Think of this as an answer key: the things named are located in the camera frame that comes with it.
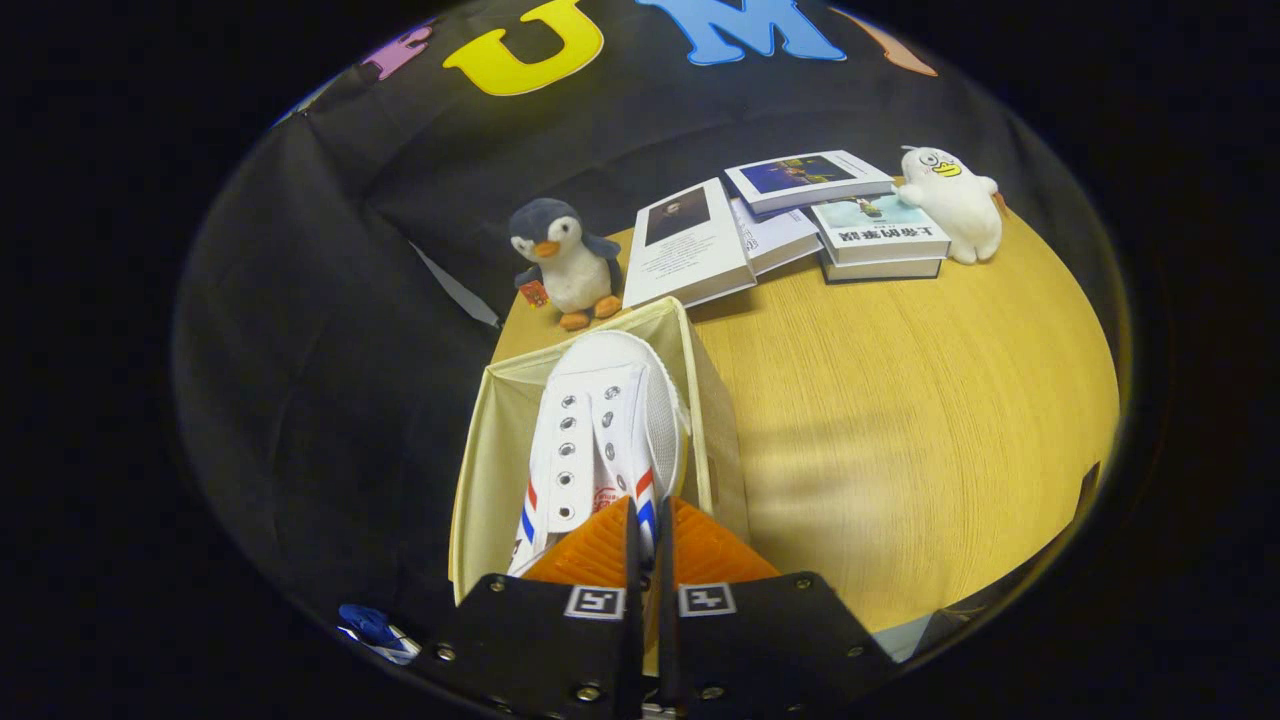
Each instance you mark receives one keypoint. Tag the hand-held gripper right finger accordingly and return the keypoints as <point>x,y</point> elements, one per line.
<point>664,560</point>

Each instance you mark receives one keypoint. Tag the white duck plush toy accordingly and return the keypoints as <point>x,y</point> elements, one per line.
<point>955,205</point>

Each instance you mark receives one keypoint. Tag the beige fabric storage box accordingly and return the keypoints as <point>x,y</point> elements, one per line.
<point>500,450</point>

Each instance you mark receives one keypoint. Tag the plain white book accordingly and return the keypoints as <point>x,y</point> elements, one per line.
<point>775,235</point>

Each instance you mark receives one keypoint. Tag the book with teal cover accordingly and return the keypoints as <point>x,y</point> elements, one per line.
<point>880,230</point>

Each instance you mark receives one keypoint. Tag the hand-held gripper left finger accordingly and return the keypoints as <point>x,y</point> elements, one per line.
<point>634,560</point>

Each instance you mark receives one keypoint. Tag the white book with portrait cover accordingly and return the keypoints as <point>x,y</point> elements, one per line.
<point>690,245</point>

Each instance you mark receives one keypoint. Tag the person's blue shoe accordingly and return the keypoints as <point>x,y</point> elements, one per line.
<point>375,630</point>

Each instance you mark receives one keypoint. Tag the grey penguin plush toy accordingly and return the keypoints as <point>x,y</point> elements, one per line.
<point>570,265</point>

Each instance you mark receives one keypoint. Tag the small black block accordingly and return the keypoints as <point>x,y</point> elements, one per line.
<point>1088,480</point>

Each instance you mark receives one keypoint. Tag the dark thin book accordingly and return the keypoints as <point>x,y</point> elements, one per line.
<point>885,270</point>

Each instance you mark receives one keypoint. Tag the black backdrop cloth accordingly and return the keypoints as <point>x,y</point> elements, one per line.
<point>300,300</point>

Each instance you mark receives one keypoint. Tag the white sneaker shoe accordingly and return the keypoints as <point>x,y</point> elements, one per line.
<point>610,430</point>

